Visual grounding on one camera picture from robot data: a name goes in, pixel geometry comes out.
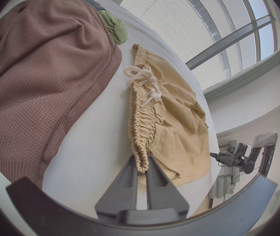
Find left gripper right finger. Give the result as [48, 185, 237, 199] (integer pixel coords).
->
[146, 153, 189, 216]

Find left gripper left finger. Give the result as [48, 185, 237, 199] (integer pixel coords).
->
[95, 154, 140, 218]

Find beige shorts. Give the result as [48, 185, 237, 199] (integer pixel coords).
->
[123, 43, 211, 188]

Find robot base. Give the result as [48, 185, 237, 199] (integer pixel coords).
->
[208, 167, 240, 200]

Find bed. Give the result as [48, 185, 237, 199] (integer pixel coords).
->
[0, 0, 219, 219]

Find window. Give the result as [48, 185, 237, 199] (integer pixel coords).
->
[99, 0, 280, 101]

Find brown waffle garment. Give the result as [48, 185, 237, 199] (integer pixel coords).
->
[0, 0, 123, 189]

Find green garment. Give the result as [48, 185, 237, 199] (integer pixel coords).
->
[98, 10, 128, 45]

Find dark grey garment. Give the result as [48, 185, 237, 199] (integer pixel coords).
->
[76, 0, 106, 12]

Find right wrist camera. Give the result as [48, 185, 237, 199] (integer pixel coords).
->
[227, 140, 238, 154]

